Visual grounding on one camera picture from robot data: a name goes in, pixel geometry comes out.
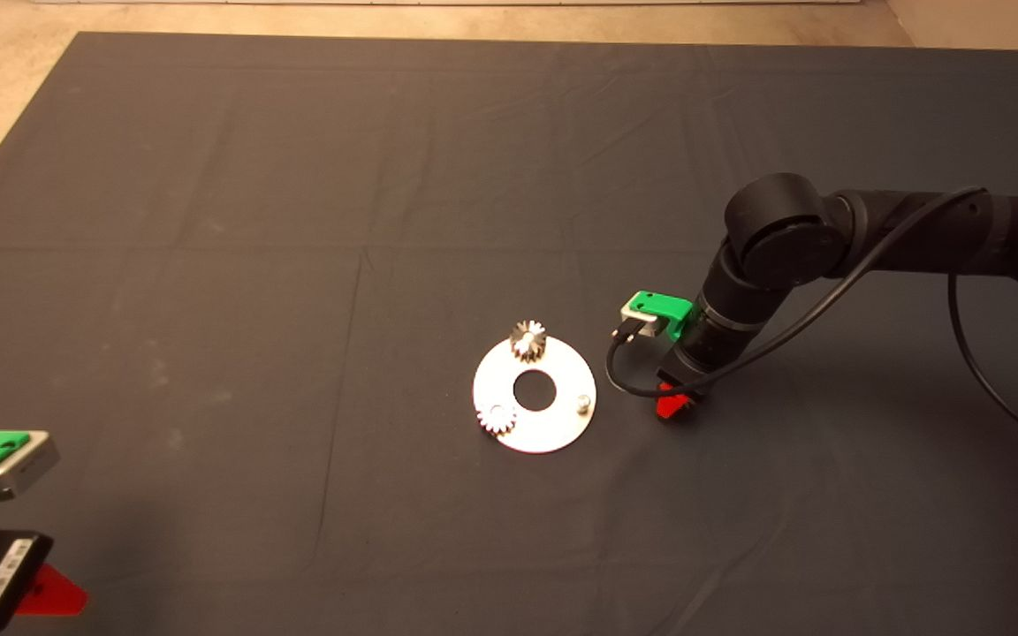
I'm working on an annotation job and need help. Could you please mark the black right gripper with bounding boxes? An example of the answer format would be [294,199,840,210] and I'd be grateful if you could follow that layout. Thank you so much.
[656,337,741,421]

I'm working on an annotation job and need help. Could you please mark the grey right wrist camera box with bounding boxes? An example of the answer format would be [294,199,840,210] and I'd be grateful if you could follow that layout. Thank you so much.
[619,300,661,340]

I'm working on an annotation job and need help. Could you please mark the steel planetary gear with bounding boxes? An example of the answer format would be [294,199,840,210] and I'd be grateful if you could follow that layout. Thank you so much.
[477,403,518,437]
[509,319,549,362]

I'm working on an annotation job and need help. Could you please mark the dark table cloth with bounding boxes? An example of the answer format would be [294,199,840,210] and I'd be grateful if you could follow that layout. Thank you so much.
[0,33,1018,636]

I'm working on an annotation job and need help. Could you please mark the green right camera mount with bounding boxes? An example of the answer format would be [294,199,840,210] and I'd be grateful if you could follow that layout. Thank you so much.
[632,291,695,342]

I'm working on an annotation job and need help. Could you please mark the round metal carrier plate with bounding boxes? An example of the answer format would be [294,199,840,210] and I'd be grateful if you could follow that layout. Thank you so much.
[472,334,598,455]

